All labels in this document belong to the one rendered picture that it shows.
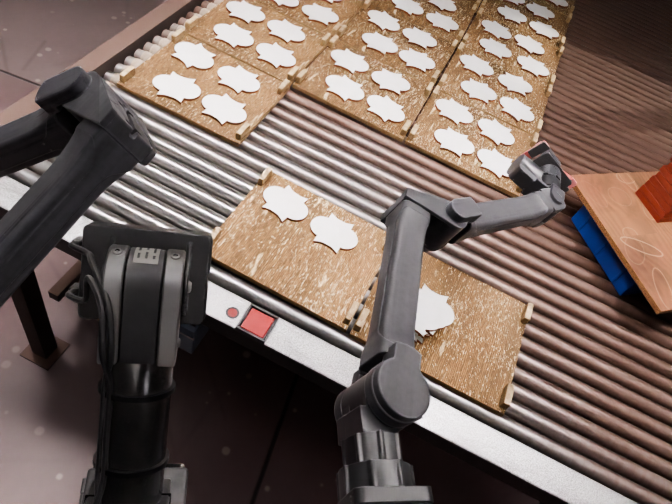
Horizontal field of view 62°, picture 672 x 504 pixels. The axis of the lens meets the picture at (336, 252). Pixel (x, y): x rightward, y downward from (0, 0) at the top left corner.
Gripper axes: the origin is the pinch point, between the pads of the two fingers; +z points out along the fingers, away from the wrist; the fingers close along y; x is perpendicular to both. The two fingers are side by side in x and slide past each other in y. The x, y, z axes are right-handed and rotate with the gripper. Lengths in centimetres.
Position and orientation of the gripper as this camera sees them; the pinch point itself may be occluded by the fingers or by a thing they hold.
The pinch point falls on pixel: (549, 159)
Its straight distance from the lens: 153.5
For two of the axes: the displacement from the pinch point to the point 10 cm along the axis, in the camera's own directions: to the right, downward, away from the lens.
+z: 3.3, -5.5, 7.7
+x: -6.8, 4.3, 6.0
